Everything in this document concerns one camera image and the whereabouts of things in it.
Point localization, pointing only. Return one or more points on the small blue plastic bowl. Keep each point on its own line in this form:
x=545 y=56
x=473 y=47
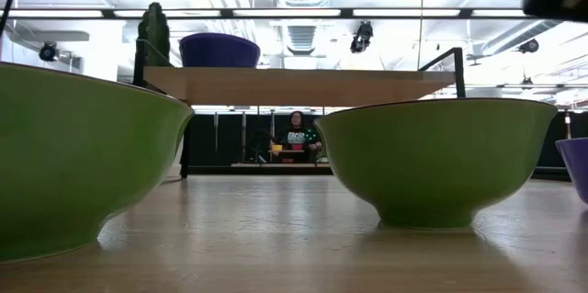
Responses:
x=218 y=52
x=576 y=164

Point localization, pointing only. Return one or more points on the black ceiling spotlight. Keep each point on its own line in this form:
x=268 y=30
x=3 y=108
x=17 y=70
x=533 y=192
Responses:
x=48 y=52
x=362 y=36
x=527 y=82
x=528 y=46

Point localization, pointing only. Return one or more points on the large green bowl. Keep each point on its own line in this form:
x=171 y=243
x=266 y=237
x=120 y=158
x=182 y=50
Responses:
x=436 y=160
x=69 y=155

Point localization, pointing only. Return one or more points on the ceiling air vent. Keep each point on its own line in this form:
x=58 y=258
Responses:
x=301 y=38

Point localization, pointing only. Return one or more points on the person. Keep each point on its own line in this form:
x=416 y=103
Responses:
x=298 y=137

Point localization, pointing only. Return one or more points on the background wooden table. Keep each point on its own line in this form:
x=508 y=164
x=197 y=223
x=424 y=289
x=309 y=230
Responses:
x=275 y=165

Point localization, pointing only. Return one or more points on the green cactus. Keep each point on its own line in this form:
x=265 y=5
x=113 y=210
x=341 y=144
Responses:
x=156 y=31

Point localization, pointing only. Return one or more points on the black overhead frame bar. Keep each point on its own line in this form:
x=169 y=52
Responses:
x=225 y=13

